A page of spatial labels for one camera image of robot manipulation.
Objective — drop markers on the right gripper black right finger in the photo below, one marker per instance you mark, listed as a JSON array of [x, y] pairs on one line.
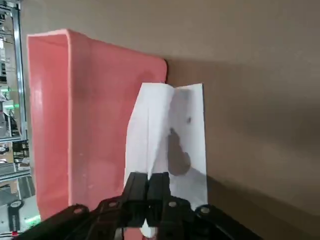
[[160, 195]]

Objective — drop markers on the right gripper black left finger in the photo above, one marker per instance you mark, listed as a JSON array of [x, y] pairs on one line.
[[135, 195]]

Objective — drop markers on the white tissue sheet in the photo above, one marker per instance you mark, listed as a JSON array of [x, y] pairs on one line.
[[150, 112]]

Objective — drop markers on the pink plastic container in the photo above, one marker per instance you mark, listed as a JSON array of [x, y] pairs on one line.
[[100, 112]]

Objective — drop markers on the aluminium frame rack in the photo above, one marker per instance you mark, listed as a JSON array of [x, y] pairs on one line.
[[20, 75]]

